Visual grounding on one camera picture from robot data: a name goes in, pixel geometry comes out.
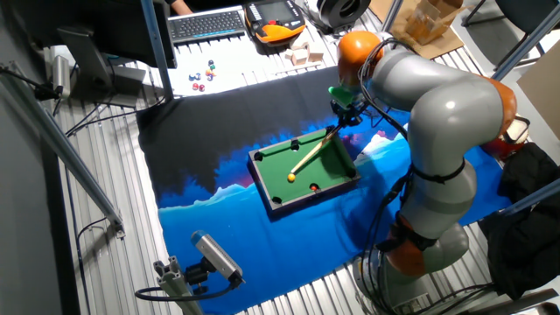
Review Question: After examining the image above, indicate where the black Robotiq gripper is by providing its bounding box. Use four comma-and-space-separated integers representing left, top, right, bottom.
330, 99, 365, 131

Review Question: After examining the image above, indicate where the wooden pool cue black handle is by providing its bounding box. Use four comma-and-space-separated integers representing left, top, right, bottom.
290, 125, 342, 176

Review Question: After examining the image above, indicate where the bare person forearm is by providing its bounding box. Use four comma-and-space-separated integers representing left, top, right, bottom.
168, 0, 193, 17

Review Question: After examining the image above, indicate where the mini green pool table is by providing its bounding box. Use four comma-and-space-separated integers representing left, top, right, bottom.
247, 126, 362, 215

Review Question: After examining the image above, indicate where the medium wooden cube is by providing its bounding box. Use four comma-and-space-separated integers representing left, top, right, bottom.
291, 48, 310, 67

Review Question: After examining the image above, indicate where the orange black teach pendant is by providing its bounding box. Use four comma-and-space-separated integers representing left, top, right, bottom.
243, 0, 307, 45

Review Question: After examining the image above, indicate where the blue and black cloth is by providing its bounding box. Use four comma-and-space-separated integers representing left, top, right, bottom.
137, 60, 513, 315

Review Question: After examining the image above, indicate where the red drum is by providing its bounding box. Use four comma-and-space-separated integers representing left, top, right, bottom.
480, 115, 532, 161

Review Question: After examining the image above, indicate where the black computer keyboard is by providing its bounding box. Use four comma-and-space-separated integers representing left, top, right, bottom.
167, 5, 247, 46

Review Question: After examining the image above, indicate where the beige board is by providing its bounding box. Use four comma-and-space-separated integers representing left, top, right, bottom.
515, 52, 560, 141

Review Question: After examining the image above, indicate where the black chair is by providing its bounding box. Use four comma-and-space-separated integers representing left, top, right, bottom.
461, 0, 560, 58

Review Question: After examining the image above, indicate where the black bag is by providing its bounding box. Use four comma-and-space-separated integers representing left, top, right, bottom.
476, 143, 560, 301

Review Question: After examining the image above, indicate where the short aluminium extrusion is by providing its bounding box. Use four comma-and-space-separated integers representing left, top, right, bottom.
152, 255, 205, 315

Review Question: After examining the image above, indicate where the dark metal bar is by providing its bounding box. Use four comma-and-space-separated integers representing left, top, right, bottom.
458, 288, 560, 315

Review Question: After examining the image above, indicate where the black computer monitor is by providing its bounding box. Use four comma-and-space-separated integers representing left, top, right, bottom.
12, 0, 179, 109

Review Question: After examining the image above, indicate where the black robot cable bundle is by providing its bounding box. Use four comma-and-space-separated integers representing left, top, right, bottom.
356, 38, 495, 315

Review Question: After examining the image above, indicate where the aluminium frame post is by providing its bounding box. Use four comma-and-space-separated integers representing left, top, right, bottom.
380, 0, 404, 32

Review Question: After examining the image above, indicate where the black strap on joint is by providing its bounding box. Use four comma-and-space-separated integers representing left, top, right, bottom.
375, 220, 438, 255

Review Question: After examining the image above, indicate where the silver camera blue cap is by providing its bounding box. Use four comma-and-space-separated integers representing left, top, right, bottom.
191, 229, 245, 285

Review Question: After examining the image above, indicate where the aluminium frame bar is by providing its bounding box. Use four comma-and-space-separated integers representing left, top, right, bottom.
493, 3, 560, 80
498, 177, 560, 218

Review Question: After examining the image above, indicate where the blue grey frame post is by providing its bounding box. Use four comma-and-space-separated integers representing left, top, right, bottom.
139, 0, 175, 102

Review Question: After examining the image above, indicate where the black camera cable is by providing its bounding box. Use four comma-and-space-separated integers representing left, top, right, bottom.
134, 277, 240, 303

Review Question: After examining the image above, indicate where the black floor cable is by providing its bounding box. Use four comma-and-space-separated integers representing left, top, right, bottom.
64, 94, 168, 137

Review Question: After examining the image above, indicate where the silver cylindrical camera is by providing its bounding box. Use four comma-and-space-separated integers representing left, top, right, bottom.
52, 54, 72, 100

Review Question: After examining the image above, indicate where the long grey frame bar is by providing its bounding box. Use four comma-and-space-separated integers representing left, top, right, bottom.
0, 60, 127, 240

